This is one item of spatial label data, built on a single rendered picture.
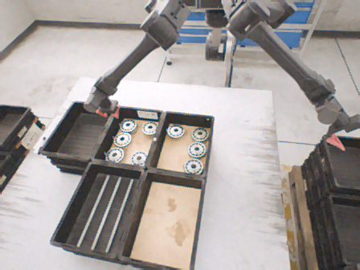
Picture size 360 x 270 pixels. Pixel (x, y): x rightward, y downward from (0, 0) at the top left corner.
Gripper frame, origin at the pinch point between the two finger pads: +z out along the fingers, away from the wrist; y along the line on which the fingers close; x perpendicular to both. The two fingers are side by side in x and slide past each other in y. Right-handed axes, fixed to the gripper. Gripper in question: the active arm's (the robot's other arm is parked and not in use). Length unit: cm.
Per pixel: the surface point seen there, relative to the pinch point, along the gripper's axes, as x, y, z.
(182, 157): -5.4, 36.1, 23.4
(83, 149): -9.5, -22.0, 22.8
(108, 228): -49, 10, 21
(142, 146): -2.2, 11.9, 23.3
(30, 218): -50, -40, 34
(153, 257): -56, 34, 21
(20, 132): 12, -103, 54
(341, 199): 1, 137, 62
